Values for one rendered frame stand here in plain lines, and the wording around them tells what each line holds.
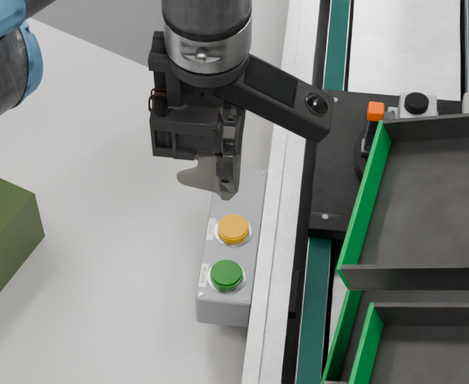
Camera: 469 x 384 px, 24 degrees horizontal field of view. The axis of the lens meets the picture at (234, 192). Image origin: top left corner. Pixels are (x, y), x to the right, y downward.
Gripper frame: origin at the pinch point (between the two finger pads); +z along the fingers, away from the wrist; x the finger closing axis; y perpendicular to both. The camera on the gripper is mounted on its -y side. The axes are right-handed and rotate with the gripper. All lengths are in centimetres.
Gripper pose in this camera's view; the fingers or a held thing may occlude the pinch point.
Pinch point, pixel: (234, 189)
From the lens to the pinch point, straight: 111.6
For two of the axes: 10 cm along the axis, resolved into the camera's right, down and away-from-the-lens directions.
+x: -1.2, 7.9, -6.0
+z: 0.1, 6.0, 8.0
